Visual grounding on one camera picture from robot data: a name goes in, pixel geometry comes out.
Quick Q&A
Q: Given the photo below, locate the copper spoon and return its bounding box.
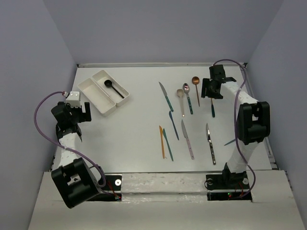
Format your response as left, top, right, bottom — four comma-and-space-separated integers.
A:
192, 76, 200, 106

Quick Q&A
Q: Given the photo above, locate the gold spoon teal handle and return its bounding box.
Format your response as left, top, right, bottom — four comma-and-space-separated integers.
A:
211, 98, 215, 118

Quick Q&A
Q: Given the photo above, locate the steel spoon teal handle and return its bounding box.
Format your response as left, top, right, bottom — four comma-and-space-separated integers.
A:
183, 83, 193, 115

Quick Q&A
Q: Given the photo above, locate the black spoon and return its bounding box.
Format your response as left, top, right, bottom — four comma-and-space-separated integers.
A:
104, 80, 124, 99

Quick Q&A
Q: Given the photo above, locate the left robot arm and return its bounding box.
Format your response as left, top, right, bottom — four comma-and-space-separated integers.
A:
51, 102, 106, 208

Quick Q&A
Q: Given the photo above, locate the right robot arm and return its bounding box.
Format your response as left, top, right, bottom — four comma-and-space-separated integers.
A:
201, 64, 271, 191

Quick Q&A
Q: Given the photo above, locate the beige plastic spoon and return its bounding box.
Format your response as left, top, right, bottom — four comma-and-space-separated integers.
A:
177, 89, 185, 117

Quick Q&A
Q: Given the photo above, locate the white container left compartment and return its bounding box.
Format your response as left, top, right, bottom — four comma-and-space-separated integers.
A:
78, 78, 116, 117

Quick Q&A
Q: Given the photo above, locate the white container compartment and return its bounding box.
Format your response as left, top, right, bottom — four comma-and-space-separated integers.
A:
78, 78, 116, 117
92, 70, 130, 107

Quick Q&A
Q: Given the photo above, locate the white container right compartment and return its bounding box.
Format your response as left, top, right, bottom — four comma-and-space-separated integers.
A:
92, 70, 130, 107

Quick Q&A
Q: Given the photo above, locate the blue plastic knife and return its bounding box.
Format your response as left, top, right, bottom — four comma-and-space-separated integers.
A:
168, 111, 179, 140

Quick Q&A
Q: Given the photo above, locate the teal plastic knife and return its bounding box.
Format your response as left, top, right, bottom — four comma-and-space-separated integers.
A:
163, 128, 174, 161

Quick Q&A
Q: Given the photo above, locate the orange plastic knife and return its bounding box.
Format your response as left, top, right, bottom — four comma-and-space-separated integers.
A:
159, 126, 165, 159

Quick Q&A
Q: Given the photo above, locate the white front cover board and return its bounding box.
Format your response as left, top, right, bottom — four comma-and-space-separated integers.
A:
29, 170, 305, 230

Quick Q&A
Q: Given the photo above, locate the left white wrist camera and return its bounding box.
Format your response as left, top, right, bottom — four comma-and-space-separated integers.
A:
65, 91, 81, 108

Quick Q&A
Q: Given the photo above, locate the steel knife dark handle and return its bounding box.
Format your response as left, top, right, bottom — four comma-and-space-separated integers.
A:
206, 123, 216, 165

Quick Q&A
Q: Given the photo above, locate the steel knife teal handle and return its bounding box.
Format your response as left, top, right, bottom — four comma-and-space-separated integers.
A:
159, 82, 174, 112

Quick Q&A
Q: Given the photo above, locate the steel knife pink handle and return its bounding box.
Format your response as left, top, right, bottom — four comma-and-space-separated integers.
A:
181, 119, 194, 160

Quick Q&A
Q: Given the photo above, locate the aluminium rail back edge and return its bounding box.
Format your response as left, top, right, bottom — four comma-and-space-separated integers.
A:
76, 62, 248, 68

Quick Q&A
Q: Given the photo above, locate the aluminium rail edge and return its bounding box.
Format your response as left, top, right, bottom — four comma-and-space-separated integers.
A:
240, 66, 279, 171
76, 62, 248, 68

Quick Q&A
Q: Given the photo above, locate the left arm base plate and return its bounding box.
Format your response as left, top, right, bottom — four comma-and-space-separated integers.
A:
87, 174, 122, 202

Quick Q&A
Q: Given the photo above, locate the aluminium rail right edge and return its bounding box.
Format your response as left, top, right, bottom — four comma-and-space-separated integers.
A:
240, 66, 279, 171

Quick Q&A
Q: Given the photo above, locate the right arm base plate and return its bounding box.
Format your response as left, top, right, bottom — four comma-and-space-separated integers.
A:
204, 174, 252, 201

